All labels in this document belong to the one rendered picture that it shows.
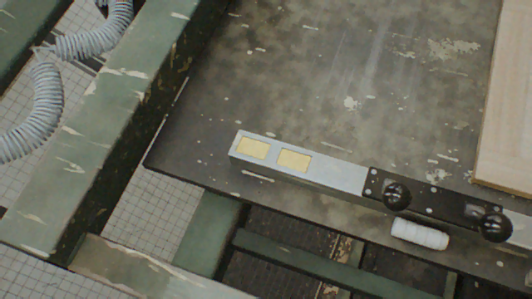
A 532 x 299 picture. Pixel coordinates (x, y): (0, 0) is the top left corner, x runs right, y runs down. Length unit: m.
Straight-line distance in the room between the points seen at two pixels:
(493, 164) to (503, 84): 0.17
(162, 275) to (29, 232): 0.19
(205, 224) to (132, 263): 0.15
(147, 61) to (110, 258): 0.32
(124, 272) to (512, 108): 0.68
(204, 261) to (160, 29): 0.41
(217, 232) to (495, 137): 0.49
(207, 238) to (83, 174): 0.22
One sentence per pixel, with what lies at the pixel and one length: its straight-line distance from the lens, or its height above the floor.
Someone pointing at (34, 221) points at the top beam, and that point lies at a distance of 0.67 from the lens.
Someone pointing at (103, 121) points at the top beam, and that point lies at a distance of 0.70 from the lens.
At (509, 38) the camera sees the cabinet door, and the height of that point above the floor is 1.34.
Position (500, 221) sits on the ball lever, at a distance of 0.56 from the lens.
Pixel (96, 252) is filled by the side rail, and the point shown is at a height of 1.78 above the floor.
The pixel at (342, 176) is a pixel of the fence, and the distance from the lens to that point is 0.66.
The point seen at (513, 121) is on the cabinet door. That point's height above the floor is 1.32.
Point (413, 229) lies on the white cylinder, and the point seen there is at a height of 1.42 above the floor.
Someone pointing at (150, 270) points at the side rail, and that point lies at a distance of 0.64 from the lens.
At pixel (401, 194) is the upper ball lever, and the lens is 0.53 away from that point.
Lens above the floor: 1.86
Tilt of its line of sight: 20 degrees down
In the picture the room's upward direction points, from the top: 58 degrees counter-clockwise
